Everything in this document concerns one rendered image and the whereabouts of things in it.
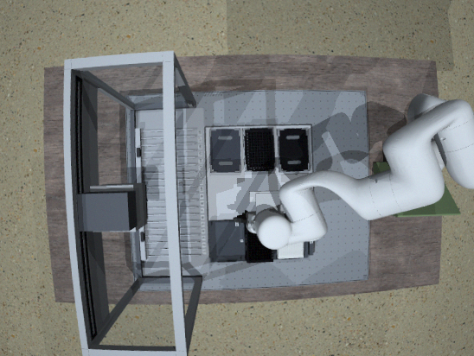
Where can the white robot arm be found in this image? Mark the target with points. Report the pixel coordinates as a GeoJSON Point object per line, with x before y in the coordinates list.
{"type": "Point", "coordinates": [416, 154]}

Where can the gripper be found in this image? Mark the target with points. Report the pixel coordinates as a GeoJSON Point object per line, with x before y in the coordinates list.
{"type": "Point", "coordinates": [247, 217]}

